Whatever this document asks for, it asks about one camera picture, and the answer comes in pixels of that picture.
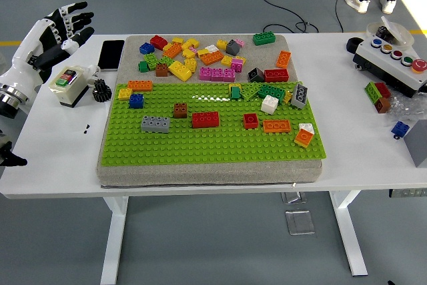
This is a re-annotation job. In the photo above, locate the red eight-stud brick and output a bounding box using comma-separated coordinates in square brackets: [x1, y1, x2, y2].
[264, 68, 290, 83]
[191, 111, 220, 129]

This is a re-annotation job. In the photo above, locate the orange brick hollow side up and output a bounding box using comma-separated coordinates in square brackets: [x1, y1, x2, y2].
[262, 119, 292, 134]

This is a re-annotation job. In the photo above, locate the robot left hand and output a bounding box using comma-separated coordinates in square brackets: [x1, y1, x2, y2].
[0, 1, 95, 96]

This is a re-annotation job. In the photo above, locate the white button control box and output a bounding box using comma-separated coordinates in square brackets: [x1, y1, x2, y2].
[352, 35, 427, 98]

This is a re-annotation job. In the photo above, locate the red four-stud brick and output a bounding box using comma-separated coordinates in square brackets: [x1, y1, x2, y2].
[242, 113, 260, 130]
[149, 35, 169, 51]

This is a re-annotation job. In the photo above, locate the white table leg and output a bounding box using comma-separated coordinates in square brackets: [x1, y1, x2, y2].
[328, 190, 369, 278]
[99, 194, 130, 285]

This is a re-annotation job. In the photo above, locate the dark grey roof brick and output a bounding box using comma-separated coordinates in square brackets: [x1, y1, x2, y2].
[225, 39, 240, 56]

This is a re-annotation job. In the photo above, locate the grey eight-stud brick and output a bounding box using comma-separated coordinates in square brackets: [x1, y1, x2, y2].
[140, 115, 171, 134]

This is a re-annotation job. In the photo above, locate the clear floor cover plate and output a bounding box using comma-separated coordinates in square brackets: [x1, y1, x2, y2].
[281, 191, 310, 205]
[285, 210, 316, 236]

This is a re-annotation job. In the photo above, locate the black ring roll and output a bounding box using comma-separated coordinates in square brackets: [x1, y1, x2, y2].
[346, 36, 365, 55]

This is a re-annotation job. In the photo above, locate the clear plastic lidded container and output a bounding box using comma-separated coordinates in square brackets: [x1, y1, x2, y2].
[366, 15, 415, 49]

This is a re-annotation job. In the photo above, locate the orange eight-stud brick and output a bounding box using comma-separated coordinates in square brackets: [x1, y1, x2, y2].
[199, 50, 225, 67]
[127, 79, 153, 92]
[275, 50, 292, 69]
[162, 43, 183, 59]

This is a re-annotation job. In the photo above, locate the orange and yellow brick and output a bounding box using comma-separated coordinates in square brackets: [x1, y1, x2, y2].
[294, 128, 315, 148]

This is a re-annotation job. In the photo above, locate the cream switch box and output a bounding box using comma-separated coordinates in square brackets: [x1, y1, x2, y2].
[48, 65, 90, 109]

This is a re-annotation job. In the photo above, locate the black smartphone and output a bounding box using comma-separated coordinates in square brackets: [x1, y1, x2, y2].
[97, 39, 125, 72]

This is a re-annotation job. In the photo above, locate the black gear wheel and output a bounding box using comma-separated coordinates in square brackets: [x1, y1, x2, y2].
[90, 78, 112, 103]

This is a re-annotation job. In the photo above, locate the grey foam mat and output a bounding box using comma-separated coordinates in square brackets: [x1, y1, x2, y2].
[95, 33, 324, 188]

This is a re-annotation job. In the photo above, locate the lime green flat brick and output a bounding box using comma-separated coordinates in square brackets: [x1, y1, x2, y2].
[239, 83, 264, 101]

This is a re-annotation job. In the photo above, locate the yellow eight-stud brick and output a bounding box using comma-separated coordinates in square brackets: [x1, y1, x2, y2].
[167, 60, 193, 82]

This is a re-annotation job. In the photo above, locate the grey box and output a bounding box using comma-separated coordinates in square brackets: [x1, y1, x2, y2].
[402, 118, 427, 168]

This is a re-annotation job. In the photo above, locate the blue brick key ring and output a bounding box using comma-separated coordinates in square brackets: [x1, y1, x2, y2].
[390, 120, 410, 139]

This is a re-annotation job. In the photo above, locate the green eight-stud brick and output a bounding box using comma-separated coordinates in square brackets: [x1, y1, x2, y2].
[252, 31, 277, 47]
[256, 83, 286, 101]

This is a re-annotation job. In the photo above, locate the grey six-stud brick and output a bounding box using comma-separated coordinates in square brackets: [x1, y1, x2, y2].
[290, 83, 309, 109]

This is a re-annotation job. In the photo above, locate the green studded baseplate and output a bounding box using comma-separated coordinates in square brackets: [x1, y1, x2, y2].
[99, 80, 328, 168]

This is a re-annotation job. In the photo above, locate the black four-stud brick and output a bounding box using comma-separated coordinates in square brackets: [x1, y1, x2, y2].
[247, 67, 266, 83]

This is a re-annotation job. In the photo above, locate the small white plastic part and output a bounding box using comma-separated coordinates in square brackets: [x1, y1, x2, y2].
[85, 63, 103, 82]

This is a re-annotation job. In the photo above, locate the table height control panel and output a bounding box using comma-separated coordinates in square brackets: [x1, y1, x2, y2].
[388, 188, 427, 198]

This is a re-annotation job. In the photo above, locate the clear plastic bag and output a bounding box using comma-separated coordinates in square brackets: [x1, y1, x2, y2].
[386, 93, 427, 122]

